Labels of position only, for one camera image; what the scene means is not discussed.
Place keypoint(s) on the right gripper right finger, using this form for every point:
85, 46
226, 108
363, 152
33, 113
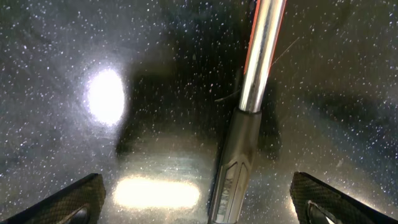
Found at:
323, 199

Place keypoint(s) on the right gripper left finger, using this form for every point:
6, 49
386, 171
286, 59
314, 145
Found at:
77, 199

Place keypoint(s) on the hammer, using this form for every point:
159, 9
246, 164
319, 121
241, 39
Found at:
259, 62

